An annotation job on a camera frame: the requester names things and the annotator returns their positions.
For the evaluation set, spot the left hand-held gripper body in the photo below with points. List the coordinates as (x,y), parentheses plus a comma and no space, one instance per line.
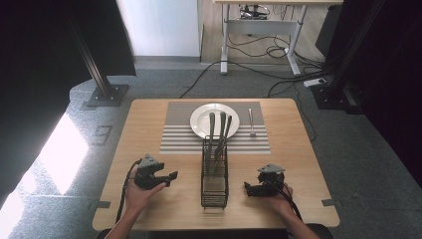
(147,176)

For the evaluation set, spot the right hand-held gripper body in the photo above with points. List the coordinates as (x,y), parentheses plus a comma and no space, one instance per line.
(272,179)

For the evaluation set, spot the person's left hand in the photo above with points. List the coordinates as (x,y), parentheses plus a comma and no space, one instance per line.
(137,198)

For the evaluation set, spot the person's right hand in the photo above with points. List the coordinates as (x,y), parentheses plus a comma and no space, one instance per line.
(283,202)

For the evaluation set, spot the grey striped placemat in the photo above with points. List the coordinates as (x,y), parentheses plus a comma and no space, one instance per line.
(179,142)

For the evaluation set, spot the silver fork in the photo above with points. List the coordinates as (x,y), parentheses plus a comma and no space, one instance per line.
(252,122)

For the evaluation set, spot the white round plate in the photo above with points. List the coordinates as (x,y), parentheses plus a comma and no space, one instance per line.
(200,121)

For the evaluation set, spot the floor outlet cover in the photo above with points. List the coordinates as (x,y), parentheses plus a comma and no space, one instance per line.
(102,135)

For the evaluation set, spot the black metal stand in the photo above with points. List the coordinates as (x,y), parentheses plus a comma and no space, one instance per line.
(338,89)
(103,86)

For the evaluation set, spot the white power strip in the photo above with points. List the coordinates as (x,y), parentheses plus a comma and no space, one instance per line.
(315,82)

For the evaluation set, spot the dark curtain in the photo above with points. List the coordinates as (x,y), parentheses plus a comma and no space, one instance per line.
(40,83)
(394,83)

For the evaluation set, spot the white height-adjustable desk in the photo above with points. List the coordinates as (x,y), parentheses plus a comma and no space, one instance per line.
(262,27)

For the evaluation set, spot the electronics under desk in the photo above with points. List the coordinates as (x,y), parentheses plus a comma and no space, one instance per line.
(253,11)

